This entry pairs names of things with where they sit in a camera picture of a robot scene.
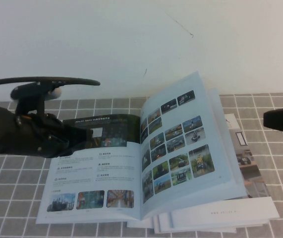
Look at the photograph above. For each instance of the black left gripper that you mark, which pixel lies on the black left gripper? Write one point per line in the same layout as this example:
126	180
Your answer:
42	136

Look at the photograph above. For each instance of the robot catalogue book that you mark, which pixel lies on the robot catalogue book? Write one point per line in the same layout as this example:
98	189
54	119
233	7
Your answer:
94	173

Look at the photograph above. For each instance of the grey checked tablecloth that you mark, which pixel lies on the grey checked tablecloth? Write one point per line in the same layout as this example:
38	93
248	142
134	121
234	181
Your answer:
19	186

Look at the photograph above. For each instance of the closed catalogue with photo cover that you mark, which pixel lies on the closed catalogue with photo cover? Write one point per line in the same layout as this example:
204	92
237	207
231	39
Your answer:
230	213

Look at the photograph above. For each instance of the white booklet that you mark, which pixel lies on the white booklet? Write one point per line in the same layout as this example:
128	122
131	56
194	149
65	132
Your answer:
136	224
156	225
164	223

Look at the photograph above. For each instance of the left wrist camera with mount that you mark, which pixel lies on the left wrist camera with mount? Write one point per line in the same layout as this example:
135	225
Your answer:
32	93

